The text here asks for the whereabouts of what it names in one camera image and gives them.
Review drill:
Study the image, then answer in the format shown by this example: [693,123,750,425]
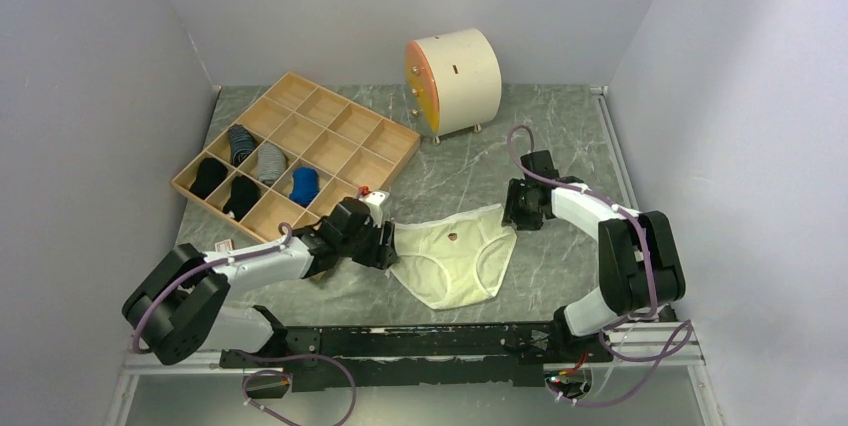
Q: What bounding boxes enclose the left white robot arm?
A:
[122,191,398,366]

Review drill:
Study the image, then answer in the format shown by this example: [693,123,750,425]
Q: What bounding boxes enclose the wooden compartment tray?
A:
[172,73,421,242]

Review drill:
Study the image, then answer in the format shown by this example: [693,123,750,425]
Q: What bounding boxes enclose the cream cloth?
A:
[388,204,517,310]

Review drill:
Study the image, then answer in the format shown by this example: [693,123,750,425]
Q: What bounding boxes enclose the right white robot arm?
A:
[502,150,686,361]

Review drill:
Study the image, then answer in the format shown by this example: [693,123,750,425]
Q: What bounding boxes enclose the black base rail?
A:
[219,314,612,392]

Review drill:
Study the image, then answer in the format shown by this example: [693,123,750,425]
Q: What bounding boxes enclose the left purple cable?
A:
[130,222,359,426]

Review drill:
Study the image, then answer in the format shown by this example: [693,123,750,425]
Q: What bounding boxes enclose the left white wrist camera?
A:
[357,186,390,226]

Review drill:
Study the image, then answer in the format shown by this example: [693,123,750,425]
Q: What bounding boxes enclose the blue underwear white trim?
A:
[289,167,320,208]

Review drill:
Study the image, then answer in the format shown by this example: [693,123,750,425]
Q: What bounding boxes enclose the cream cylindrical drawer cabinet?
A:
[404,28,503,144]

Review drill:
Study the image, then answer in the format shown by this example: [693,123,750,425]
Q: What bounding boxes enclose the grey rolled sock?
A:
[257,142,288,186]

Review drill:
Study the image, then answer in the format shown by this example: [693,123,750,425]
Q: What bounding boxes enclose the dark striped rolled sock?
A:
[227,124,258,166]

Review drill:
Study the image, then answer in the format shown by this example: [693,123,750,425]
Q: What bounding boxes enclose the black rolled sock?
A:
[188,157,229,199]
[222,175,261,221]

